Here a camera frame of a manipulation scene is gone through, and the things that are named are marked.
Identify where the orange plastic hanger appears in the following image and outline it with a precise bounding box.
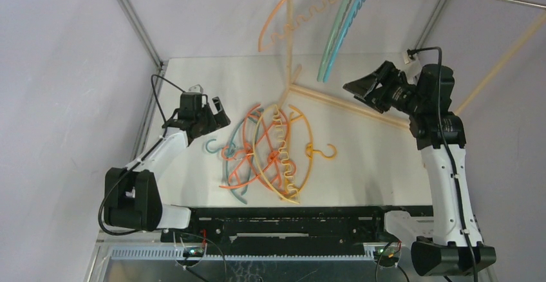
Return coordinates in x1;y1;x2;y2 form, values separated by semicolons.
205;104;296;203
220;104;265;190

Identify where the pale yellow wavy hanger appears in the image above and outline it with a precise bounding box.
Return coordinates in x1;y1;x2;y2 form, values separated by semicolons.
251;104;301;205

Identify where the light blue wavy hanger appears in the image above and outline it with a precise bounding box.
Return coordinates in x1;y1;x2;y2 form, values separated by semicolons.
325;0;366;82

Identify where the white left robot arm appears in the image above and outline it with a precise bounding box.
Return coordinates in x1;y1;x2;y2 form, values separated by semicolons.
98;92;231;241

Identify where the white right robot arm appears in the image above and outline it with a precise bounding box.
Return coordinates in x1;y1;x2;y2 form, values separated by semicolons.
343;61;496;279

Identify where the teal plastic hanger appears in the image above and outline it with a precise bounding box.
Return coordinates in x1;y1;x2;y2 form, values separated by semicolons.
205;109;260;205

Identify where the yellow-orange plastic hanger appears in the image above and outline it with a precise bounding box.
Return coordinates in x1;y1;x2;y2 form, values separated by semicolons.
278;105;337;204

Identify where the peach wavy hanger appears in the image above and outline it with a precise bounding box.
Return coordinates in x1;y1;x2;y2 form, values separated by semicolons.
257;0;342;53

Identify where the green hanging hanger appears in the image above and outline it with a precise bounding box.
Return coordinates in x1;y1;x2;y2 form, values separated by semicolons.
317;0;352;82

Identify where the left circuit board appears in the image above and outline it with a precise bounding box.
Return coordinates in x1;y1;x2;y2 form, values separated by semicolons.
182;246;207;260

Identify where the circuit board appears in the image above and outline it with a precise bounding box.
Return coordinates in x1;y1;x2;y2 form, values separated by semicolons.
374;247;399;268
182;246;207;260

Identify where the right circuit board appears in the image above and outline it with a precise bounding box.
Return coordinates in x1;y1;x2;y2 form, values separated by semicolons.
374;247;399;268

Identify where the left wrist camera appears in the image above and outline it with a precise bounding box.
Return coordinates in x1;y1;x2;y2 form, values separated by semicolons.
187;84;204;94

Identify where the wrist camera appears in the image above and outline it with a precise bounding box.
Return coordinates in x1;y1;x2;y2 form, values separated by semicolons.
187;84;204;94
402;50;422;72

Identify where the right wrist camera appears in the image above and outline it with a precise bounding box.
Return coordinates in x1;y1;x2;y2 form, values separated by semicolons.
402;50;422;72

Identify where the wooden clothes rack frame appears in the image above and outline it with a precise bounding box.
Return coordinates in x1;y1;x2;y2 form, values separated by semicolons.
279;0;545;120

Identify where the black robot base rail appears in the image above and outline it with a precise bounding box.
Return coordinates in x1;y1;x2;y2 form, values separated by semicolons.
160;205;433;259

